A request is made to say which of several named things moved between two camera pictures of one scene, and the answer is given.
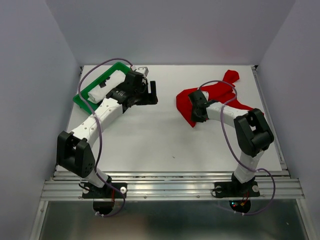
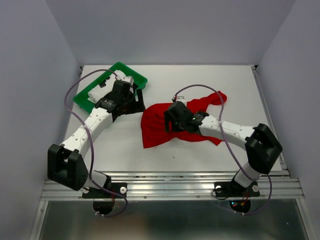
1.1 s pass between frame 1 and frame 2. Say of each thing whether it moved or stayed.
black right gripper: moved
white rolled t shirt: stayed
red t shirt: moved
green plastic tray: stayed
